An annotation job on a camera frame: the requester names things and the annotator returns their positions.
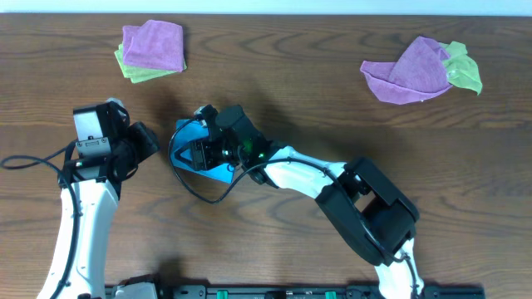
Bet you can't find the blue microfiber cloth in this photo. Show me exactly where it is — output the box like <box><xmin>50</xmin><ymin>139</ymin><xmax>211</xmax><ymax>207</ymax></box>
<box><xmin>171</xmin><ymin>121</ymin><xmax>234</xmax><ymax>184</ymax></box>

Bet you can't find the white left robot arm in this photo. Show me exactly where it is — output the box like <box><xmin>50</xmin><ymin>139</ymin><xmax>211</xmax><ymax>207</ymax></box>
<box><xmin>38</xmin><ymin>98</ymin><xmax>160</xmax><ymax>298</ymax></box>

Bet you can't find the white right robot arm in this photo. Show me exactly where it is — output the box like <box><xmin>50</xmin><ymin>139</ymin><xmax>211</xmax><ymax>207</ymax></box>
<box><xmin>168</xmin><ymin>105</ymin><xmax>424</xmax><ymax>298</ymax></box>

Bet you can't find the folded green cloth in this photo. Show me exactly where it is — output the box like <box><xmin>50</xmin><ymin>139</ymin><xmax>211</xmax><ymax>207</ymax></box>
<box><xmin>114</xmin><ymin>42</ymin><xmax>187</xmax><ymax>84</ymax></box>

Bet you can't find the folded purple cloth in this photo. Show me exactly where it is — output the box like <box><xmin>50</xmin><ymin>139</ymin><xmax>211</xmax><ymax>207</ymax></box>
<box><xmin>122</xmin><ymin>20</ymin><xmax>185</xmax><ymax>72</ymax></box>

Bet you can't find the crumpled purple cloth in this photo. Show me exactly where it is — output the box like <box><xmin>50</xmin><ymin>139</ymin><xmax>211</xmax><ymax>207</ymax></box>
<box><xmin>360</xmin><ymin>37</ymin><xmax>451</xmax><ymax>105</ymax></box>

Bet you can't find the crumpled green cloth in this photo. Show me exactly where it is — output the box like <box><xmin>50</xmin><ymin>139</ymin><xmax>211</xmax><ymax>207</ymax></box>
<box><xmin>440</xmin><ymin>41</ymin><xmax>483</xmax><ymax>95</ymax></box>

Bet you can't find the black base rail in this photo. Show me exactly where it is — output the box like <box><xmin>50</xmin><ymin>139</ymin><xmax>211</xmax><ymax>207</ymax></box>
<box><xmin>103</xmin><ymin>273</ymin><xmax>486</xmax><ymax>299</ymax></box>

